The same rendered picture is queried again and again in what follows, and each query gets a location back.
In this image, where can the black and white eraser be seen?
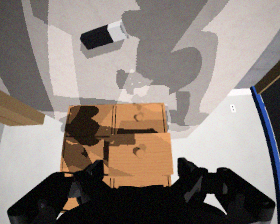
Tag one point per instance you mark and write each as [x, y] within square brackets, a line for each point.
[104, 35]

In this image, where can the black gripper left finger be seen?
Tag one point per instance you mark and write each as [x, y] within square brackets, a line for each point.
[38, 206]

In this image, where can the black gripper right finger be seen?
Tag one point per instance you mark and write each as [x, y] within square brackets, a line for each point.
[245, 204]

